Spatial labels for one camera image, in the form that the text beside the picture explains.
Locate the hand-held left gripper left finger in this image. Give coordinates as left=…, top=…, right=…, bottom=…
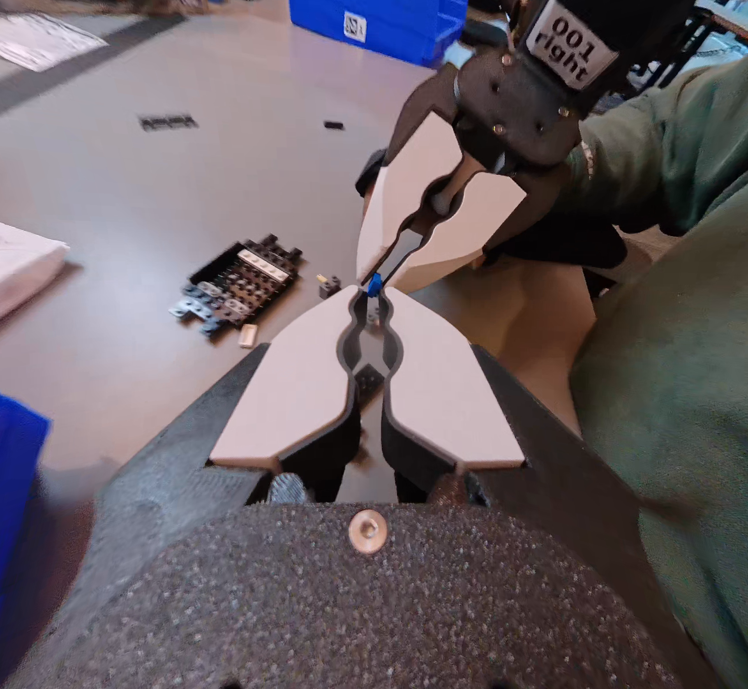
left=211, top=289, right=361, bottom=471

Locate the person's torso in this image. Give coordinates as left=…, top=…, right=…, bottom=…
left=571, top=193, right=748, bottom=689

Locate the blue plastic bin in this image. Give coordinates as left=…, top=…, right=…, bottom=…
left=283, top=0, right=471, bottom=68
left=0, top=395, right=53, bottom=596

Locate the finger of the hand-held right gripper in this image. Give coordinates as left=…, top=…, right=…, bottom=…
left=355, top=111, right=466, bottom=283
left=386, top=169, right=529, bottom=293

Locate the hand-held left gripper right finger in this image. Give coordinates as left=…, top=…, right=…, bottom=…
left=380, top=289, right=527, bottom=474

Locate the black lego car chassis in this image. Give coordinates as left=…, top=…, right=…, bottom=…
left=168, top=234, right=305, bottom=339

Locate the white printed paper bag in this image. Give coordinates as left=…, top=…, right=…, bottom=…
left=0, top=222, right=71, bottom=322

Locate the small white printed sheet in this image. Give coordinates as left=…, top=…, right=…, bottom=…
left=0, top=12, right=108, bottom=73

